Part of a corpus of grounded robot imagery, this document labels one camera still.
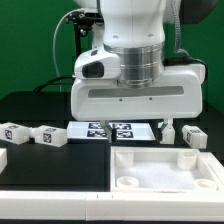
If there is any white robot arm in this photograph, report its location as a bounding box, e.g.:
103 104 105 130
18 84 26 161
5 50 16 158
71 0 218 144

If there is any white square tabletop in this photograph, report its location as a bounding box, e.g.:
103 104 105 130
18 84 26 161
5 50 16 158
110 147 220 193

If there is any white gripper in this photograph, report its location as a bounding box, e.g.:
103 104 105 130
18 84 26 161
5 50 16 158
71 64 204 143

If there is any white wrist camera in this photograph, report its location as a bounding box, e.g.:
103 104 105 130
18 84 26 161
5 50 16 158
74 48 121 80

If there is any white cable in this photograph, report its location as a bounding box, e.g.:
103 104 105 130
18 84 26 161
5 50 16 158
52 8 84 93

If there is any white left fence rail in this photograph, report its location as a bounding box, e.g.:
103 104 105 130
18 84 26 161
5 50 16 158
0 148 7 174

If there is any white fence rail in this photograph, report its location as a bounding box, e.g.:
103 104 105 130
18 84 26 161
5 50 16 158
0 148 7 174
0 191 224 222
201 152 224 193

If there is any white front fence rail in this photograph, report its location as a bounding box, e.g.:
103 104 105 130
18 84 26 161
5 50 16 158
0 191 224 222

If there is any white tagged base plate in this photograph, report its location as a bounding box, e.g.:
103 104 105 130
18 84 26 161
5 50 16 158
67 121 155 141

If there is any black cable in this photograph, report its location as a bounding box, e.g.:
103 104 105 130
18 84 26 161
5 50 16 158
32 75 76 93

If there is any white right fence rail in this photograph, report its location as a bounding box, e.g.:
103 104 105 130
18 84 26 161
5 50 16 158
201 152 224 193

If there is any grey braided cable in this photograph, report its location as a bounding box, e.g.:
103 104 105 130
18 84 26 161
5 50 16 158
168 0 209 81

